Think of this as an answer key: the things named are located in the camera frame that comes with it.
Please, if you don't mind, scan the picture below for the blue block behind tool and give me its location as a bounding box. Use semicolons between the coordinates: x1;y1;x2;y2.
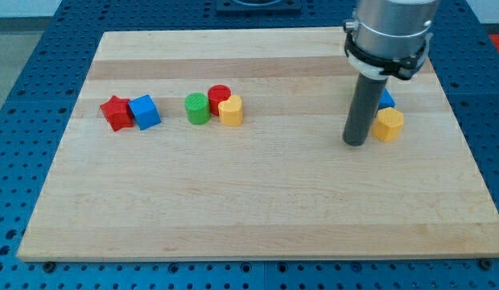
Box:
378;89;396;110

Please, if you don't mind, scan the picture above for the wooden board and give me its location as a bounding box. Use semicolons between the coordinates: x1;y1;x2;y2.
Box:
18;27;499;262

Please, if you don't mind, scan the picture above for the yellow hexagon block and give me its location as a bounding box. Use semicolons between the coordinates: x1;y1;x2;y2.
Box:
372;107;404;142

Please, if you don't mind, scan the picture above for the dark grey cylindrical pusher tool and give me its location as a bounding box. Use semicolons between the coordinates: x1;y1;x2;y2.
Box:
342;73;387;147

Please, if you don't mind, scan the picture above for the red star block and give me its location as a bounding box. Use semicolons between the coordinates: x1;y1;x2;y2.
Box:
100;95;134;131

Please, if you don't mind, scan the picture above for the red cylinder block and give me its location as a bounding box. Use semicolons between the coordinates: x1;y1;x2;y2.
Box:
207;85;232;116

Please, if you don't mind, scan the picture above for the yellow heart block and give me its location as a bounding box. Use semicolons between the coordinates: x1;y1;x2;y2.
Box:
218;95;243;126

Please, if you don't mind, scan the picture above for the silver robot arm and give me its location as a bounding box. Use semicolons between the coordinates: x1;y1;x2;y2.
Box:
343;0;439;81

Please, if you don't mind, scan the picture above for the green cylinder block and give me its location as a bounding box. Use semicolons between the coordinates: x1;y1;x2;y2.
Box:
184;93;211;125

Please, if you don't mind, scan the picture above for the blue cube block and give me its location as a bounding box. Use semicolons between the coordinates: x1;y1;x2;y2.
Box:
128;95;161;131

